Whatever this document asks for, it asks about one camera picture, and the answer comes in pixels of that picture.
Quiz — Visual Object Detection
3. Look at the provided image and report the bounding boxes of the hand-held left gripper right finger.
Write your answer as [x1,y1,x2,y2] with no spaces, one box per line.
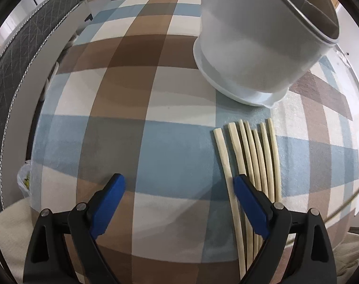
[233,174,337,284]

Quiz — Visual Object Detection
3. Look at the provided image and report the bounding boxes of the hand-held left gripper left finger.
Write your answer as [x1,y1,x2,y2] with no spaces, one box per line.
[23,173,127,284]

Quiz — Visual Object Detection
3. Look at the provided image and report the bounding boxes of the row of wooden chopsticks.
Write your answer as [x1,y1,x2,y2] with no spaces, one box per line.
[213,118,282,280]

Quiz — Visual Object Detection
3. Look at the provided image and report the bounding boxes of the white round utensil holder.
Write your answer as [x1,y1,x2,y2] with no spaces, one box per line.
[193,0,340,107]

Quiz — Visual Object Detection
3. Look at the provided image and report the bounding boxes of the clear plastic bag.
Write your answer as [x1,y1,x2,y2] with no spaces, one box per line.
[17,160,34,199]

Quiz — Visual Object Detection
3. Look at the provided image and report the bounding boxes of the cream seat cushion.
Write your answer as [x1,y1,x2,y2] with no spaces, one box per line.
[0,198,35,273]

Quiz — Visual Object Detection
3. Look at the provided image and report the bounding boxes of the plaid blue brown tablecloth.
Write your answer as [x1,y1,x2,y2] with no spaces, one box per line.
[30,0,359,284]

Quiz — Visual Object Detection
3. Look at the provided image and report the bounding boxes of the grey quilted mattress edge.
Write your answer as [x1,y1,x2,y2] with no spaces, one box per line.
[0,0,88,219]

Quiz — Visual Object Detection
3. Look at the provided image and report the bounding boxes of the thin grey cable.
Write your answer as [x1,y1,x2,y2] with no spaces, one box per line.
[323,174,359,224]

